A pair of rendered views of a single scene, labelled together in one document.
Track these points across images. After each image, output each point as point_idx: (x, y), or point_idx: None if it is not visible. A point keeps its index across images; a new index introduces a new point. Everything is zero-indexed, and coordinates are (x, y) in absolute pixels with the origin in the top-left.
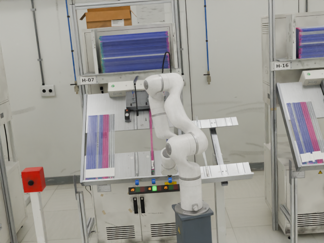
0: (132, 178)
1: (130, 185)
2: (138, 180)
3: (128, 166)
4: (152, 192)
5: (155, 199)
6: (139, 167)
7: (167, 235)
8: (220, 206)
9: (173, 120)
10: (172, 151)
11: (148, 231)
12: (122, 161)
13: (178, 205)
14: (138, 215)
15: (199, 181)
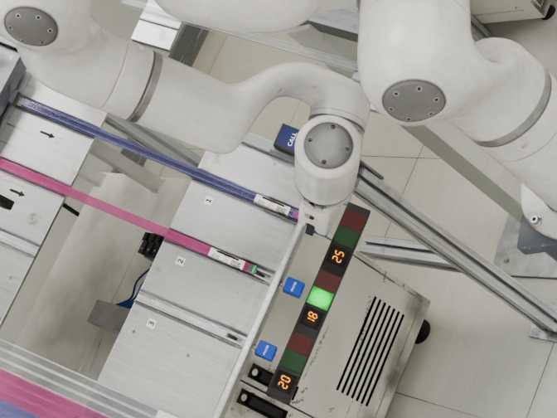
0: (244, 357)
1: None
2: (263, 341)
3: (182, 351)
4: (327, 313)
5: (278, 329)
6: (206, 312)
7: (387, 354)
8: (443, 126)
9: (284, 7)
10: (447, 83)
11: (349, 406)
12: (148, 366)
13: (542, 223)
14: (292, 415)
15: (553, 75)
